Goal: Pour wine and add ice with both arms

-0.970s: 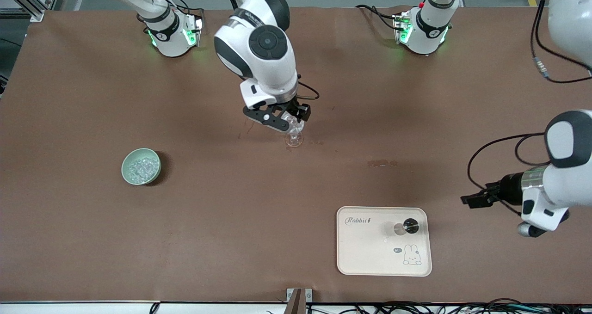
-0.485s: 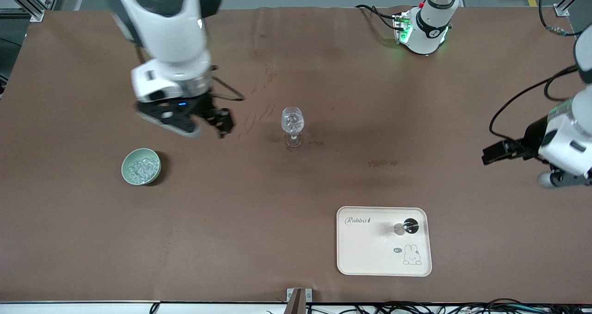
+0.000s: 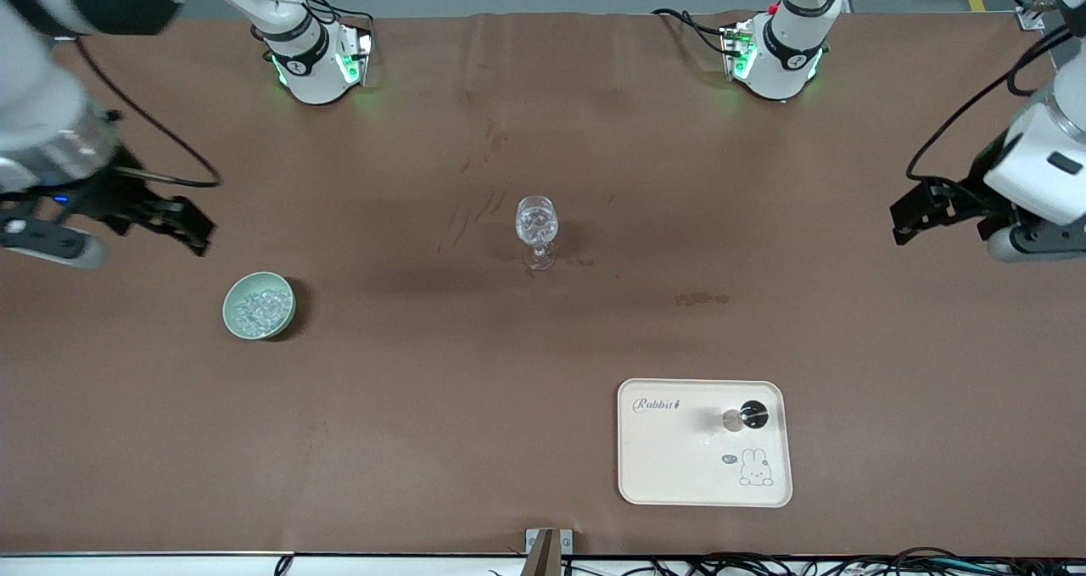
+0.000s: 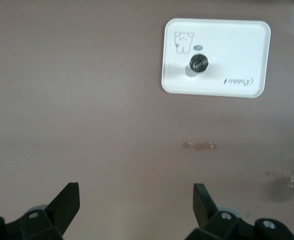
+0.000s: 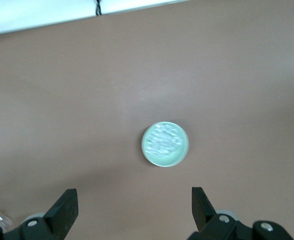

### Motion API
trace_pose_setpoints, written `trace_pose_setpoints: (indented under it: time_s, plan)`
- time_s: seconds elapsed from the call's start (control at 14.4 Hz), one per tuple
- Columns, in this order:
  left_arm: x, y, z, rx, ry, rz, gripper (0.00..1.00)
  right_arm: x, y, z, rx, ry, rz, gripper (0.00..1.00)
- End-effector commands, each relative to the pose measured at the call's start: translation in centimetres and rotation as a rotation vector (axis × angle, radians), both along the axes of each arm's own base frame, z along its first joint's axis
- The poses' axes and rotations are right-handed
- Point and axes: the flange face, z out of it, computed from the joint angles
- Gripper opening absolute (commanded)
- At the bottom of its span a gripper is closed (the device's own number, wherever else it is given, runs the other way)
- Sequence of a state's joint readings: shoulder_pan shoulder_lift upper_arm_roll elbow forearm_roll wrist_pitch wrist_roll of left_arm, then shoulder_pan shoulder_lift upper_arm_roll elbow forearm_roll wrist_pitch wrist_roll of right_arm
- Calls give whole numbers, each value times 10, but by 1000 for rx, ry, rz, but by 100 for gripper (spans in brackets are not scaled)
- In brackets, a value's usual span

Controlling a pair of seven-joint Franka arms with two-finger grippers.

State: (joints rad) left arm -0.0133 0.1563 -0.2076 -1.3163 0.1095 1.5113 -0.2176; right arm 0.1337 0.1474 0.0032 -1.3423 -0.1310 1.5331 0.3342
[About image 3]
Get steel double jigger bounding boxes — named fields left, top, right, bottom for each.
left=720, top=398, right=771, bottom=433

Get clear ice cubes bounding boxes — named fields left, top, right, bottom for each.
left=232, top=284, right=290, bottom=337

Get clear wine glass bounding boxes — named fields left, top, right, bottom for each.
left=514, top=194, right=562, bottom=272

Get pale green bowl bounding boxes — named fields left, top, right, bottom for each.
left=221, top=271, right=298, bottom=342

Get brown table cover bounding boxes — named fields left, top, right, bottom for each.
left=0, top=11, right=1086, bottom=557

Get white rabbit print tray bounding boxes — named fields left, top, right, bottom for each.
left=617, top=377, right=794, bottom=508

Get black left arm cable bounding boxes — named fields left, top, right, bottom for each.
left=904, top=23, right=1086, bottom=183

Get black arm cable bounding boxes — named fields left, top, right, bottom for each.
left=75, top=36, right=224, bottom=189
left=904, top=23, right=1086, bottom=183

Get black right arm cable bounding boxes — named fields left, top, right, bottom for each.
left=75, top=36, right=224, bottom=189

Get aluminium corner frame profile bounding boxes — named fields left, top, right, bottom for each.
left=1015, top=0, right=1053, bottom=33

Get black right base cable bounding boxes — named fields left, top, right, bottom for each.
left=253, top=0, right=376, bottom=36

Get black base cable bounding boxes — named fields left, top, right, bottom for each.
left=651, top=7, right=741, bottom=56
left=253, top=0, right=376, bottom=36

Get black left base cable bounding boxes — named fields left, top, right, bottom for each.
left=651, top=7, right=741, bottom=56

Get tangled black floor cables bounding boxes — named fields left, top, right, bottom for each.
left=488, top=547, right=1086, bottom=576

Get metal table bracket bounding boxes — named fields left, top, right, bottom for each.
left=523, top=527, right=574, bottom=576

